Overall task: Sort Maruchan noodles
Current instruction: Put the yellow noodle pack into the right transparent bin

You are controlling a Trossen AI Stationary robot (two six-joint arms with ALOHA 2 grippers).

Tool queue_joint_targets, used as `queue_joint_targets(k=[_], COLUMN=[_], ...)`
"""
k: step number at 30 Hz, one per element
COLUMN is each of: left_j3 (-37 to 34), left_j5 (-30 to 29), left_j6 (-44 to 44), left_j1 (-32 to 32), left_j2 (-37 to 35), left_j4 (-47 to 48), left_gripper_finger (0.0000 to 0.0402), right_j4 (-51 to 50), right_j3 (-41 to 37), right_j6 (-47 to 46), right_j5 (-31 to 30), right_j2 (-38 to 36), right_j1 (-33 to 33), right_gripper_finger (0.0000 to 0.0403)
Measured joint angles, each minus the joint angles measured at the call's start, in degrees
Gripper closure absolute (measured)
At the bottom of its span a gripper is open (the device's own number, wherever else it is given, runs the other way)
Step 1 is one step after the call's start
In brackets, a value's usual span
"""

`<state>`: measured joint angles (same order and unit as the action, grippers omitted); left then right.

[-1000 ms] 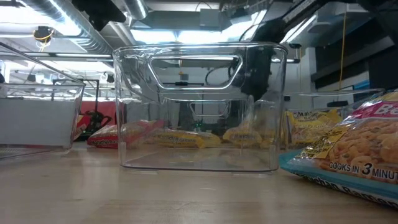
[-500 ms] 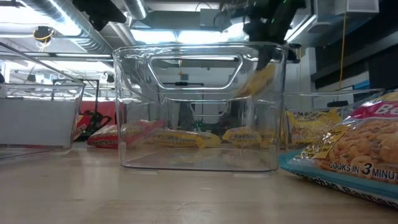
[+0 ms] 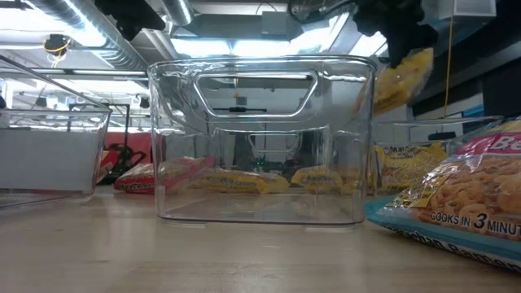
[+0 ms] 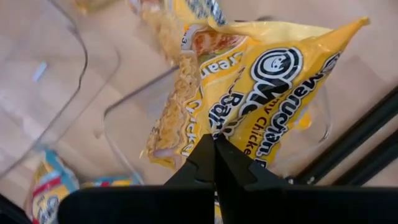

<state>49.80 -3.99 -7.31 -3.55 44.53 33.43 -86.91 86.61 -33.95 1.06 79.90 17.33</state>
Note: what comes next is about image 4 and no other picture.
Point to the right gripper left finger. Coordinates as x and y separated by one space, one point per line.
155 205

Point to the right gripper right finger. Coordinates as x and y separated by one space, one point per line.
280 205

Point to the clear plastic bin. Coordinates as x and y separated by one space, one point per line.
130 124
46 109

